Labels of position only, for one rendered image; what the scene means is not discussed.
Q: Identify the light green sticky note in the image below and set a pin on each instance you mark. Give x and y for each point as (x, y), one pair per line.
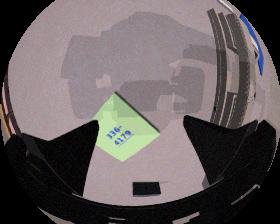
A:
(123, 131)

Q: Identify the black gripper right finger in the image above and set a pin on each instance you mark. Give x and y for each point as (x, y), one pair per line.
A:
(216, 146)

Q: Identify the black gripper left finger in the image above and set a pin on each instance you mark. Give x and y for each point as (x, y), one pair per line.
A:
(68, 155)

